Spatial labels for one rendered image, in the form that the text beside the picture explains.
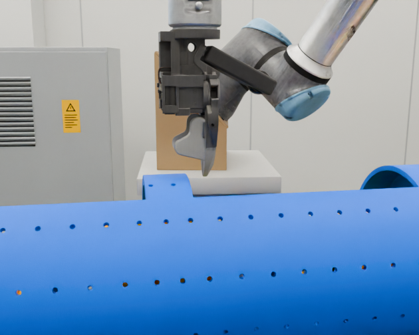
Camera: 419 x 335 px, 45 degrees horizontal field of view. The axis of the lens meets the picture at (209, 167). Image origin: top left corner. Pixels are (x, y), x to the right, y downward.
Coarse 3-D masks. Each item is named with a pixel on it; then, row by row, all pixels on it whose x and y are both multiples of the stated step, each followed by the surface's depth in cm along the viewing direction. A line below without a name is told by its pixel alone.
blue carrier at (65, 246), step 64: (320, 192) 72; (384, 192) 74; (0, 256) 61; (64, 256) 62; (128, 256) 64; (192, 256) 65; (256, 256) 66; (320, 256) 67; (384, 256) 69; (0, 320) 61; (64, 320) 62; (128, 320) 63; (192, 320) 65; (256, 320) 67; (320, 320) 69; (384, 320) 71
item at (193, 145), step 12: (192, 120) 71; (204, 120) 71; (192, 132) 72; (204, 132) 72; (180, 144) 72; (192, 144) 72; (204, 144) 72; (192, 156) 73; (204, 156) 73; (204, 168) 74
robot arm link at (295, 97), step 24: (336, 0) 99; (360, 0) 96; (312, 24) 104; (336, 24) 100; (360, 24) 101; (288, 48) 108; (312, 48) 104; (336, 48) 103; (288, 72) 107; (312, 72) 105; (264, 96) 115; (288, 96) 108; (312, 96) 106
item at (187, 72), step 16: (160, 32) 68; (176, 32) 68; (192, 32) 67; (208, 32) 68; (160, 48) 70; (176, 48) 69; (160, 64) 71; (176, 64) 70; (192, 64) 70; (160, 80) 70; (176, 80) 68; (192, 80) 69; (208, 80) 70; (160, 96) 75; (176, 96) 69; (192, 96) 70; (208, 96) 70; (176, 112) 69; (192, 112) 70
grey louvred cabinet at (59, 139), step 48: (0, 48) 216; (48, 48) 218; (96, 48) 219; (0, 96) 219; (48, 96) 220; (96, 96) 222; (0, 144) 223; (48, 144) 225; (96, 144) 226; (0, 192) 228; (48, 192) 230; (96, 192) 231
